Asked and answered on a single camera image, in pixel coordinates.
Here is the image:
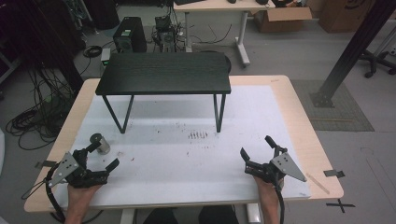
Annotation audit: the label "person's right hand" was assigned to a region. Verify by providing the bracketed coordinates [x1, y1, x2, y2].
[253, 175, 285, 201]

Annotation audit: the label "black curtain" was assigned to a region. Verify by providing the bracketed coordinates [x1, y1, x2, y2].
[0, 0, 120, 94]

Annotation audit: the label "black tape strip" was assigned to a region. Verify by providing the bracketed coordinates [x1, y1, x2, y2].
[34, 160, 58, 170]
[322, 169, 346, 179]

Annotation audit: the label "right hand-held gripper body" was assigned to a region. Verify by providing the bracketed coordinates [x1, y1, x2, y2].
[244, 146, 308, 185]

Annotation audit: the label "bundle of black floor cables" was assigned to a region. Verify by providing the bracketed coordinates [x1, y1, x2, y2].
[5, 66, 82, 151]

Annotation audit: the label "black office chair base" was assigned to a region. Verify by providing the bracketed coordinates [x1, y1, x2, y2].
[359, 49, 396, 79]

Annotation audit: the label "small white box device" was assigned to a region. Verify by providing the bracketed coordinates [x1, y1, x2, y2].
[100, 48, 112, 67]

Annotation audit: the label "coiled black cable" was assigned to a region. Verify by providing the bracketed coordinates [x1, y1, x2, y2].
[82, 45, 104, 59]

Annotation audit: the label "open cardboard box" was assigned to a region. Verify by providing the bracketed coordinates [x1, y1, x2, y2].
[252, 6, 314, 35]

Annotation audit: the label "white table mat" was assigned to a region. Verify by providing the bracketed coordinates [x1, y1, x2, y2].
[53, 85, 313, 210]

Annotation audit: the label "black round stool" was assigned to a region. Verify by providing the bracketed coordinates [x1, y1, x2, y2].
[199, 49, 233, 73]

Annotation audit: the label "person's legs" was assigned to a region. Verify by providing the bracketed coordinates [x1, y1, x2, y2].
[142, 204, 241, 224]

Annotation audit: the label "person's left hand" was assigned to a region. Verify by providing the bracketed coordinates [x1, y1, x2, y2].
[66, 184, 103, 205]

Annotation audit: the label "grey floor mat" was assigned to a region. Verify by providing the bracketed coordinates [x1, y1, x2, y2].
[290, 79, 375, 133]

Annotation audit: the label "black riser shelf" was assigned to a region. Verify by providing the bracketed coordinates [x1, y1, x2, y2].
[94, 51, 233, 134]

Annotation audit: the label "thin wooden stick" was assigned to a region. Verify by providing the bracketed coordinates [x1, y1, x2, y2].
[305, 173, 331, 195]

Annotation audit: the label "silver metal cup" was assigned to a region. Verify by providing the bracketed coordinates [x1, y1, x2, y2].
[90, 133, 112, 156]

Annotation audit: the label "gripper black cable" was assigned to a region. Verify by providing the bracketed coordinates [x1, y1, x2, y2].
[21, 163, 67, 224]
[273, 175, 287, 224]

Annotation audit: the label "black metal post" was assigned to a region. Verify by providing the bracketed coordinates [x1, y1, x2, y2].
[309, 0, 396, 109]

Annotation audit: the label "large closed cardboard box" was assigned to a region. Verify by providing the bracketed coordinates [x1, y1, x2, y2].
[317, 0, 376, 35]

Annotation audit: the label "black tape cross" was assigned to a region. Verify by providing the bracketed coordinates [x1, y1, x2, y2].
[325, 198, 356, 215]

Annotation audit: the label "black keyboard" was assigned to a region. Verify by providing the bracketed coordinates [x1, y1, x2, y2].
[173, 0, 207, 6]

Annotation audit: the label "black computer tower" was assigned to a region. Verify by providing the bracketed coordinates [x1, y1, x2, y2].
[112, 16, 148, 54]

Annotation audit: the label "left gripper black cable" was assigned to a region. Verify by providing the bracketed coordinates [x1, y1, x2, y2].
[21, 163, 67, 224]

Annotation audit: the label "open computer with cables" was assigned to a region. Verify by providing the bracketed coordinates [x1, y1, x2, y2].
[151, 14, 185, 53]

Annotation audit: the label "light wooden table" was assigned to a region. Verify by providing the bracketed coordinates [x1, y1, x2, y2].
[23, 74, 345, 215]

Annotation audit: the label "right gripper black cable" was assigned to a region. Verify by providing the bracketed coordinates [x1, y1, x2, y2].
[273, 175, 287, 224]

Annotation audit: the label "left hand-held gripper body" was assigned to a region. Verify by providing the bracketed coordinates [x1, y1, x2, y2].
[48, 148, 110, 189]

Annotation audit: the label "white-legged desk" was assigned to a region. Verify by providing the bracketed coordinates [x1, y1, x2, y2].
[173, 0, 276, 68]

